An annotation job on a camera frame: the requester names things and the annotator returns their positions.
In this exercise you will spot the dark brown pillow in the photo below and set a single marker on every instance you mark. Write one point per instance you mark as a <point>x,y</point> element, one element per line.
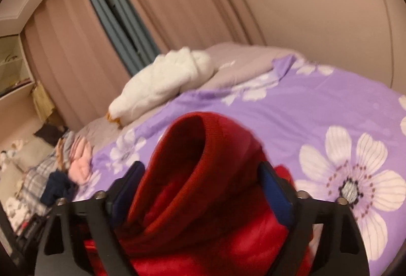
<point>50,134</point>

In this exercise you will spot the blue curtain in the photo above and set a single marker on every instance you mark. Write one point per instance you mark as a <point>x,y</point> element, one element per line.
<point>139,25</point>
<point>111,25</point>

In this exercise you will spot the grey bed blanket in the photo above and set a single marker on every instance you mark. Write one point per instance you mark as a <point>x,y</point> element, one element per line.
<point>247,63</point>

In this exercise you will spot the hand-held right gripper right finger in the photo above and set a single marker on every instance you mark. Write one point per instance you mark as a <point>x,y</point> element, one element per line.
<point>277,196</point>

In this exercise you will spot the purple floral bed sheet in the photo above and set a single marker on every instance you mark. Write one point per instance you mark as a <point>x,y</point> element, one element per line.
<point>253,111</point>

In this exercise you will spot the beige headboard cushion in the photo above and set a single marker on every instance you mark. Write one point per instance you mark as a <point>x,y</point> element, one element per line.
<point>31,152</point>

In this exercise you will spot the white wall shelf cabinet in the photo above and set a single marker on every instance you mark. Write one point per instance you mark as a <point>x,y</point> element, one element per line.
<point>12,66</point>

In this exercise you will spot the pink folded clothing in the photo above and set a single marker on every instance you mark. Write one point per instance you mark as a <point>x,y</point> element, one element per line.
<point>81,161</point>

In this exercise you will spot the white clothing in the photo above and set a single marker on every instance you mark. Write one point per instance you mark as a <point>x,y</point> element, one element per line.
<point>16,209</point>

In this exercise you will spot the white puffy jacket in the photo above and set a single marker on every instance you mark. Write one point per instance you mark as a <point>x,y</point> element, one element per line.
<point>158,82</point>

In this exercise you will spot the white plush toys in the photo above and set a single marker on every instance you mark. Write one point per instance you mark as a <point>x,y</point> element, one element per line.
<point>12,150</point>

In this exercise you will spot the red down jacket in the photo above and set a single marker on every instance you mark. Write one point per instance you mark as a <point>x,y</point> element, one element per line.
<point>196,231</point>

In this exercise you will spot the navy clothing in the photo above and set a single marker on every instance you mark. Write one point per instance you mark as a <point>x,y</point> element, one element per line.
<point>57,188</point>

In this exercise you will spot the small white cloth scrap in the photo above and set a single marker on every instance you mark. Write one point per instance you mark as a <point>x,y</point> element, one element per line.
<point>227,64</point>

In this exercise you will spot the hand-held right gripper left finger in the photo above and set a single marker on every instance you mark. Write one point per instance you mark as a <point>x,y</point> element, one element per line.
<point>125,190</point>

